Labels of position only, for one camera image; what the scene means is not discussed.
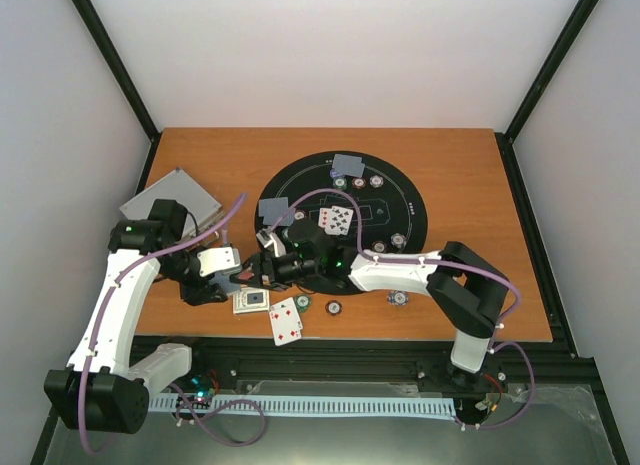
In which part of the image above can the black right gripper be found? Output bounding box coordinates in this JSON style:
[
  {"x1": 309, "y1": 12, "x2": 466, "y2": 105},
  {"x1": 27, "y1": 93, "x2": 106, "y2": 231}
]
[{"x1": 229, "y1": 253, "x2": 322, "y2": 294}]

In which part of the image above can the blue backed card deck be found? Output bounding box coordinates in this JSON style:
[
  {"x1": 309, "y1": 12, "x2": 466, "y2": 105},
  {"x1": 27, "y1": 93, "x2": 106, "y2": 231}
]
[{"x1": 211, "y1": 273, "x2": 241, "y2": 295}]

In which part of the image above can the seat card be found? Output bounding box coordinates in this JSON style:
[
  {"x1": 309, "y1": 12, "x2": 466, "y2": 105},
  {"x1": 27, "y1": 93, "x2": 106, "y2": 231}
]
[
  {"x1": 332, "y1": 161, "x2": 365, "y2": 178},
  {"x1": 333, "y1": 154, "x2": 362, "y2": 167},
  {"x1": 261, "y1": 208, "x2": 295, "y2": 227}
]

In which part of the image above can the green poker chip stack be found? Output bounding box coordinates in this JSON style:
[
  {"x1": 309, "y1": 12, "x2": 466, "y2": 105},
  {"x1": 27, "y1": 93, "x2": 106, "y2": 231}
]
[{"x1": 294, "y1": 294, "x2": 311, "y2": 312}]

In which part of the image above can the dealt blue backed card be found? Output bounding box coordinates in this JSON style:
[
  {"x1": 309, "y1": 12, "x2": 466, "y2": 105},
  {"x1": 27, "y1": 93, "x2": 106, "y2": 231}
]
[{"x1": 258, "y1": 197, "x2": 289, "y2": 218}]

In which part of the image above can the four of diamonds card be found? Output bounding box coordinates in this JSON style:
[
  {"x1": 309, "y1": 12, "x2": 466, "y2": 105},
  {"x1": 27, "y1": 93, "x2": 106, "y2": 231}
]
[{"x1": 269, "y1": 298, "x2": 302, "y2": 346}]

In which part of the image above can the nine of diamonds card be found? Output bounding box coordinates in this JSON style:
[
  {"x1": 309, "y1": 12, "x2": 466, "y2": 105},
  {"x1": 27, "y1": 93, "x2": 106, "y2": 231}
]
[{"x1": 318, "y1": 208, "x2": 332, "y2": 228}]

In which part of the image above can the orange poker chip stack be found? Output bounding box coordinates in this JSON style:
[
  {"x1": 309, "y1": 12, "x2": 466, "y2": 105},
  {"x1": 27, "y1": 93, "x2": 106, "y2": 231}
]
[{"x1": 325, "y1": 300, "x2": 343, "y2": 316}]

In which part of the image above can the clubs community card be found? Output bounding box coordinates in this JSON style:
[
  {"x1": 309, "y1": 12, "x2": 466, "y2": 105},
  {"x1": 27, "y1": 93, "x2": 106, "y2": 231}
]
[{"x1": 323, "y1": 206, "x2": 354, "y2": 236}]

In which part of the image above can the green chip top seat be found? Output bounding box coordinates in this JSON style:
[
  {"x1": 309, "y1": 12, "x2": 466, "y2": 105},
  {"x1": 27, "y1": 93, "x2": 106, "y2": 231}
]
[{"x1": 333, "y1": 177, "x2": 347, "y2": 190}]

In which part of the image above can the orange chip seat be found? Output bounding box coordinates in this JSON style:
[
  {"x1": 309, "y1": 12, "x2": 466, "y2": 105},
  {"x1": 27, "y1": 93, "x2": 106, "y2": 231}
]
[
  {"x1": 352, "y1": 178, "x2": 366, "y2": 189},
  {"x1": 372, "y1": 241, "x2": 387, "y2": 253}
]

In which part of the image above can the orange chip top seat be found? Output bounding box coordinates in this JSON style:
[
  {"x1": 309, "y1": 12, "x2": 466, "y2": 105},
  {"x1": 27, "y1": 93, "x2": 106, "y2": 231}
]
[{"x1": 352, "y1": 178, "x2": 366, "y2": 189}]

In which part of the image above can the blue poker chip stack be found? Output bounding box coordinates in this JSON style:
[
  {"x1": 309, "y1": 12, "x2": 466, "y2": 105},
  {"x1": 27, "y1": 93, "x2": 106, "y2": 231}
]
[{"x1": 387, "y1": 290, "x2": 409, "y2": 307}]

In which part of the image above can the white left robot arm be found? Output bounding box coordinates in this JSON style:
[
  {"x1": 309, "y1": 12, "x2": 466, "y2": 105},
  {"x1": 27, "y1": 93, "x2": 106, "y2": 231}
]
[{"x1": 44, "y1": 199, "x2": 240, "y2": 434}]

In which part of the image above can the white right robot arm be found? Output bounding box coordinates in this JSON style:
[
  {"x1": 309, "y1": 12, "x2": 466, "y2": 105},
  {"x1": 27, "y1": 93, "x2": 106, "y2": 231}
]
[{"x1": 232, "y1": 242, "x2": 521, "y2": 382}]

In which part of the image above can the black round poker mat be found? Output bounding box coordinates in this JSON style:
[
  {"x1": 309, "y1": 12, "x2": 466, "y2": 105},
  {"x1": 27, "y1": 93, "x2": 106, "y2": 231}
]
[{"x1": 253, "y1": 150, "x2": 426, "y2": 296}]

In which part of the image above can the metal front tray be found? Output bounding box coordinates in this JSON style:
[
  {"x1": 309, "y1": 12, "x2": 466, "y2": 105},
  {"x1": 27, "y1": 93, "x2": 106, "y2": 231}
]
[{"x1": 45, "y1": 382, "x2": 615, "y2": 464}]

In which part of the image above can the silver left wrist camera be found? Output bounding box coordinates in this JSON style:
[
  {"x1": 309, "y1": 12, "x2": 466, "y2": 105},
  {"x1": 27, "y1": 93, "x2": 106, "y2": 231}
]
[{"x1": 197, "y1": 246, "x2": 242, "y2": 277}]

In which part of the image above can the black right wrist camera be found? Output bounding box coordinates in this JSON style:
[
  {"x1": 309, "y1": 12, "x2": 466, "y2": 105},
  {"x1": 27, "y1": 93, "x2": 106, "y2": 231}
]
[{"x1": 256, "y1": 218, "x2": 334, "y2": 259}]

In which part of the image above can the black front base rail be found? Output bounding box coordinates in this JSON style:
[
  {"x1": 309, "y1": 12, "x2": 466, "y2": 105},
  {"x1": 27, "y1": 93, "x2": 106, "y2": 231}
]
[{"x1": 130, "y1": 336, "x2": 604, "y2": 394}]

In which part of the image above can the light blue cable duct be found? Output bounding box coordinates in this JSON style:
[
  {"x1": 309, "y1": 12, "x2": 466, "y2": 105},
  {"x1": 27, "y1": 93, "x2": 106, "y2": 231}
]
[{"x1": 144, "y1": 393, "x2": 458, "y2": 419}]

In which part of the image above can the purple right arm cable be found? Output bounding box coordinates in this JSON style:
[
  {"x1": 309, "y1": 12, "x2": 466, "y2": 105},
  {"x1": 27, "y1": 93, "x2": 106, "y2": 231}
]
[{"x1": 269, "y1": 188, "x2": 535, "y2": 432}]

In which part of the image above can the black right frame rail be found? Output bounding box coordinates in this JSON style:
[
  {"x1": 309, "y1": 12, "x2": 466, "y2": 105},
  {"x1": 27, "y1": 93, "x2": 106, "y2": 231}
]
[{"x1": 494, "y1": 133, "x2": 578, "y2": 358}]

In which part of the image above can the black left rear frame post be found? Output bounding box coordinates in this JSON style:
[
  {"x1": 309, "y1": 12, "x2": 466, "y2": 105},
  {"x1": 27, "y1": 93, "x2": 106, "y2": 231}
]
[{"x1": 71, "y1": 0, "x2": 160, "y2": 143}]

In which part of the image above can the black frame post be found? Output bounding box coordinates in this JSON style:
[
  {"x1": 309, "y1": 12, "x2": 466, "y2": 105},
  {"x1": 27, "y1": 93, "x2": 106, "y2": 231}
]
[
  {"x1": 71, "y1": 0, "x2": 160, "y2": 143},
  {"x1": 503, "y1": 0, "x2": 600, "y2": 145}
]

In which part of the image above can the black right rear frame post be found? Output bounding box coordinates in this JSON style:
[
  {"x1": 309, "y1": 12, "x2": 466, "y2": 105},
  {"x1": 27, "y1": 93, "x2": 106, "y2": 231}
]
[{"x1": 503, "y1": 0, "x2": 600, "y2": 145}]

